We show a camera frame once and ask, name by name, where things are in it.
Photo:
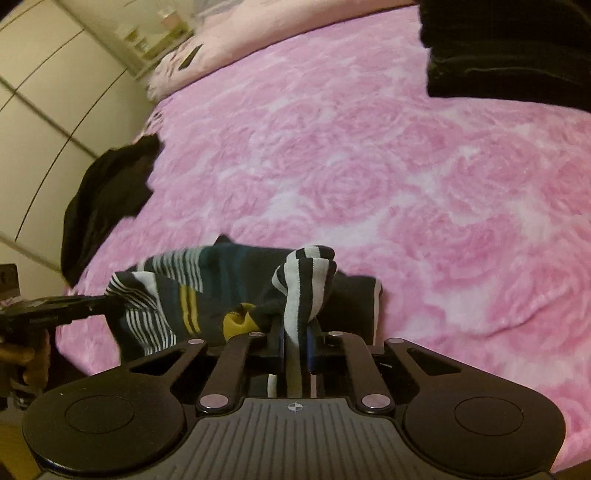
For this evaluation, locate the dark striped shirt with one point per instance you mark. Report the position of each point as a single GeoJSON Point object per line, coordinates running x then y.
{"type": "Point", "coordinates": [221, 277]}

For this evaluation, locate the black phone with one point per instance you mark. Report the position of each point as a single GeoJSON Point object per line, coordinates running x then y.
{"type": "Point", "coordinates": [189, 57]}

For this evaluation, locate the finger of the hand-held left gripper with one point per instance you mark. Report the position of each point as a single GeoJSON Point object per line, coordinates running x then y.
{"type": "Point", "coordinates": [78, 307]}

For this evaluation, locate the white sliding wardrobe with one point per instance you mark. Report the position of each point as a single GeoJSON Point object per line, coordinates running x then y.
{"type": "Point", "coordinates": [55, 115]}

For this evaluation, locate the white bedside table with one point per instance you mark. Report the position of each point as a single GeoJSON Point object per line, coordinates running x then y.
{"type": "Point", "coordinates": [152, 32]}

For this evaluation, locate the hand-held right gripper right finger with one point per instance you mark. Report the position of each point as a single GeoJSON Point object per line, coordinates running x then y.
{"type": "Point", "coordinates": [312, 350]}

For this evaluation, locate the pale pink duvet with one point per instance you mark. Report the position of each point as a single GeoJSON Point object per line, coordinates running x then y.
{"type": "Point", "coordinates": [258, 32]}

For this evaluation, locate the black cloth garment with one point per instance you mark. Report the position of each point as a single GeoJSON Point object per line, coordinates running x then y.
{"type": "Point", "coordinates": [106, 198]}

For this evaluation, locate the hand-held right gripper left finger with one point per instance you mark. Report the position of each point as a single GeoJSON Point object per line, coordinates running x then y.
{"type": "Point", "coordinates": [276, 341]}

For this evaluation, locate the pink floral blanket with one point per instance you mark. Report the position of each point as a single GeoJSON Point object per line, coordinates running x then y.
{"type": "Point", "coordinates": [369, 184]}

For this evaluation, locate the black pants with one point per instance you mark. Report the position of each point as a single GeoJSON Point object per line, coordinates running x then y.
{"type": "Point", "coordinates": [508, 46]}

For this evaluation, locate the person's left hand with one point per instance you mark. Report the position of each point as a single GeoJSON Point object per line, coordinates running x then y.
{"type": "Point", "coordinates": [27, 357]}

